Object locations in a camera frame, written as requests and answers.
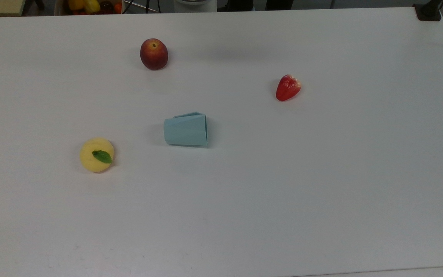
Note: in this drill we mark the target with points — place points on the red toy strawberry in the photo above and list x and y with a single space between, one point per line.
287 89

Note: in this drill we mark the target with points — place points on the yellow toy pepper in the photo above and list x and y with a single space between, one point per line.
87 5

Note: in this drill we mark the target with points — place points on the metal tripod legs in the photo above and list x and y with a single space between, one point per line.
140 7

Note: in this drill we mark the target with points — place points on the orange toy fruit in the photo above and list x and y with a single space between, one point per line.
118 7

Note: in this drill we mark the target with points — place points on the light blue mug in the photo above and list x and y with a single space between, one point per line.
185 132

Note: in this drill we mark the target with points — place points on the black table clamp mount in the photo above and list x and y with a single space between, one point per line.
428 11

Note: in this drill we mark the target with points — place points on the red apple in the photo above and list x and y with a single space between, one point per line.
154 55

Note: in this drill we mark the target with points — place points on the white box of toy fruit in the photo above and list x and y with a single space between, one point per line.
60 9

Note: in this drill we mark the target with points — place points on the yellow fruit with green leaf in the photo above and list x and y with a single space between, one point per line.
90 159

